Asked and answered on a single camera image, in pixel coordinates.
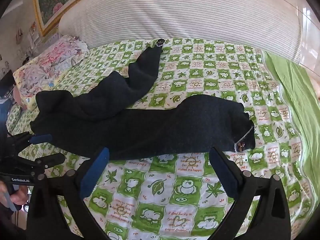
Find black fleece pants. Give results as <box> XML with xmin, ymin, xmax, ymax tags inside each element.
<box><xmin>30</xmin><ymin>46</ymin><xmax>255</xmax><ymax>160</ymax></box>

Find person's left hand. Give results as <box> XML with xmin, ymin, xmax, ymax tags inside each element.
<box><xmin>0</xmin><ymin>181</ymin><xmax>28</xmax><ymax>207</ymax></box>

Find floral folded quilt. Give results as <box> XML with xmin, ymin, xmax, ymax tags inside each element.
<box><xmin>13</xmin><ymin>35</ymin><xmax>89</xmax><ymax>111</ymax></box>

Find plain green sheet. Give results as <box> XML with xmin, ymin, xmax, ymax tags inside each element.
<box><xmin>263</xmin><ymin>51</ymin><xmax>319</xmax><ymax>205</ymax></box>

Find striped white mattress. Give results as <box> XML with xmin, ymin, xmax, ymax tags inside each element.
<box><xmin>59</xmin><ymin>0</ymin><xmax>302</xmax><ymax>62</ymax></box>

